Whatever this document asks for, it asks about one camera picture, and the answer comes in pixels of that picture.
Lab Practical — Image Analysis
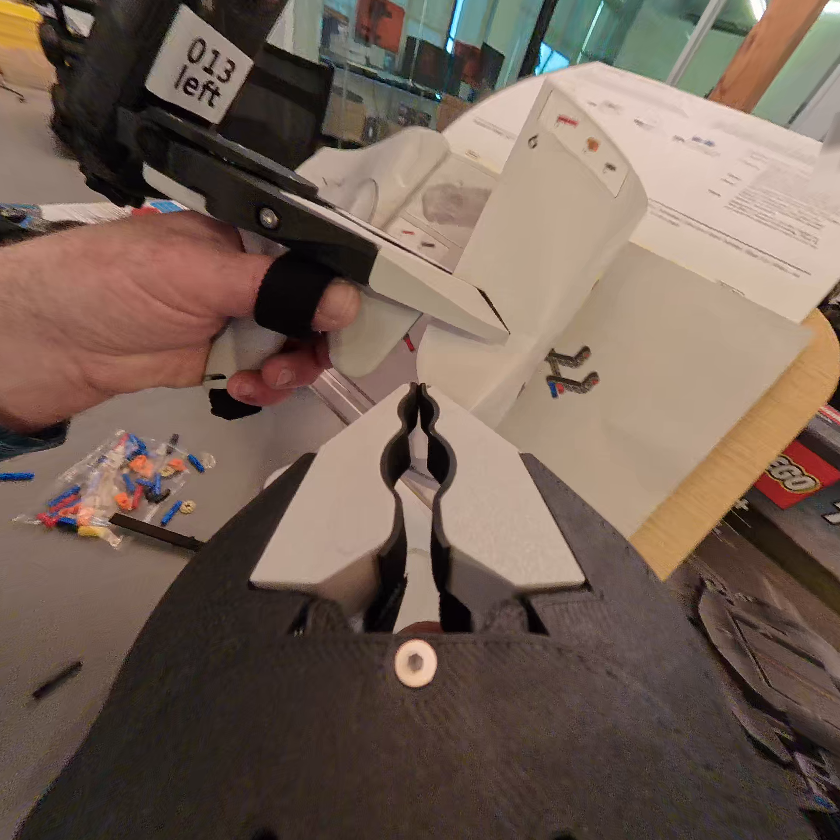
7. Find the short black lego axle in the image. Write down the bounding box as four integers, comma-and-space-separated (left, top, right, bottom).
33, 661, 84, 700

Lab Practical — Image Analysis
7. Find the long black lego beam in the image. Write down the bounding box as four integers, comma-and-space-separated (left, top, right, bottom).
108, 513, 204, 552

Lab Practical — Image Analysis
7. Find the lego instruction booklet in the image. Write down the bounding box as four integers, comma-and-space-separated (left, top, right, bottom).
298, 73, 815, 542

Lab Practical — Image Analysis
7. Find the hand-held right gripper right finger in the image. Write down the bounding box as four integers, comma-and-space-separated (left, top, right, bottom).
422, 382, 587, 634

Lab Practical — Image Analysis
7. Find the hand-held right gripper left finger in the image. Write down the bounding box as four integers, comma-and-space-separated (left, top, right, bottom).
249, 382, 421, 634

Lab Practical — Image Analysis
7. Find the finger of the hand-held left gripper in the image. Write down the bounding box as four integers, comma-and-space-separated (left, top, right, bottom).
289, 187, 511, 345

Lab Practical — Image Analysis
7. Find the person's left hand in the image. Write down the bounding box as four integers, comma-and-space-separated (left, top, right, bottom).
0, 210, 363, 431

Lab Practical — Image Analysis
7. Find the clear bag of colourful pins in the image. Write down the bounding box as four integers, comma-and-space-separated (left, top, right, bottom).
13, 430, 217, 550

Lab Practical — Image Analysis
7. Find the black lego box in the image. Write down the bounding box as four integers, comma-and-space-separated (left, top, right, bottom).
669, 402, 840, 821

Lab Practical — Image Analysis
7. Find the yellow storage bin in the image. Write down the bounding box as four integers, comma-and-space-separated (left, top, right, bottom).
0, 0, 46, 50

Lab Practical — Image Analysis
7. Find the printed paper sheet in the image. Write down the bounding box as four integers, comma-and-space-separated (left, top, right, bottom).
441, 61, 840, 324

